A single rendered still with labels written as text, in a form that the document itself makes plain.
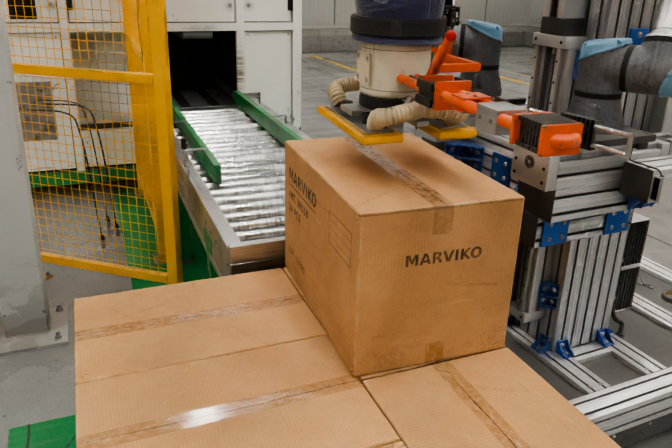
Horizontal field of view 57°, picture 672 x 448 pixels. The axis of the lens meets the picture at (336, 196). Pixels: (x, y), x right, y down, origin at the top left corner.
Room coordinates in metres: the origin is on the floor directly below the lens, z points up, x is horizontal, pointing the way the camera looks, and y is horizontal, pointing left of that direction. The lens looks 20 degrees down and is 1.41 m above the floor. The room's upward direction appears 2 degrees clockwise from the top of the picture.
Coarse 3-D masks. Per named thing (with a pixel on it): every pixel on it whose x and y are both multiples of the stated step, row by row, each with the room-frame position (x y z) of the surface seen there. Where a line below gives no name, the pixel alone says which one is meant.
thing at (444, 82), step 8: (416, 80) 1.32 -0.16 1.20; (424, 80) 1.29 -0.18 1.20; (432, 80) 1.33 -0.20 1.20; (440, 80) 1.34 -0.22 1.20; (448, 80) 1.35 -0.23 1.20; (456, 80) 1.34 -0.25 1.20; (464, 80) 1.28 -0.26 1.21; (424, 88) 1.28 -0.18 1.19; (432, 88) 1.26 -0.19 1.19; (440, 88) 1.25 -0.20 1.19; (448, 88) 1.26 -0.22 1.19; (456, 88) 1.27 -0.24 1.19; (464, 88) 1.27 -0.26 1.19; (472, 88) 1.29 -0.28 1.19; (416, 96) 1.31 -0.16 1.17; (424, 96) 1.29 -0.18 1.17; (432, 96) 1.26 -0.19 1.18; (424, 104) 1.28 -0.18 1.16; (432, 104) 1.26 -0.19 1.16; (440, 104) 1.25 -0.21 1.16; (448, 104) 1.26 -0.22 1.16
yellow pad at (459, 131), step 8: (432, 120) 1.49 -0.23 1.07; (440, 120) 1.49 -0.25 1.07; (424, 128) 1.47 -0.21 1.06; (432, 128) 1.43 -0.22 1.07; (440, 128) 1.43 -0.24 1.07; (448, 128) 1.43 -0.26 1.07; (456, 128) 1.44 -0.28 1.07; (464, 128) 1.44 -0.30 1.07; (472, 128) 1.44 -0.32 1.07; (440, 136) 1.40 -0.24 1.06; (448, 136) 1.40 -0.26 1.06; (456, 136) 1.41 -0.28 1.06; (464, 136) 1.42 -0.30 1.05; (472, 136) 1.42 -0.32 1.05
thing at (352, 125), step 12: (324, 108) 1.61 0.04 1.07; (336, 108) 1.59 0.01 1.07; (336, 120) 1.50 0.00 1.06; (348, 120) 1.47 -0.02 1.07; (360, 120) 1.47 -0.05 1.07; (348, 132) 1.42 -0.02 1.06; (360, 132) 1.37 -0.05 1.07; (372, 132) 1.37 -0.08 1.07; (384, 132) 1.38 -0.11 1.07; (396, 132) 1.38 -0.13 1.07; (372, 144) 1.34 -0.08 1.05
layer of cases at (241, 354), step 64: (128, 320) 1.40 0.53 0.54; (192, 320) 1.41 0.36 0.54; (256, 320) 1.42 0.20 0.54; (128, 384) 1.14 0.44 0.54; (192, 384) 1.15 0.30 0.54; (256, 384) 1.15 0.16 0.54; (320, 384) 1.16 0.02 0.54; (384, 384) 1.17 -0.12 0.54; (448, 384) 1.17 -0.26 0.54; (512, 384) 1.18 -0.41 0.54
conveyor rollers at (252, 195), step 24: (192, 120) 3.60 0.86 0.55; (216, 120) 3.65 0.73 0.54; (240, 120) 3.70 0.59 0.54; (216, 144) 3.11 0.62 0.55; (240, 144) 3.15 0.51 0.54; (264, 144) 3.12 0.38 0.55; (240, 168) 2.70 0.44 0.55; (264, 168) 2.74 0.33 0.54; (216, 192) 2.38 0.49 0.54; (240, 192) 2.41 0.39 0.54; (264, 192) 2.39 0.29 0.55; (240, 216) 2.14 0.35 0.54; (264, 216) 2.17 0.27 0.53; (240, 240) 1.95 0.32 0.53
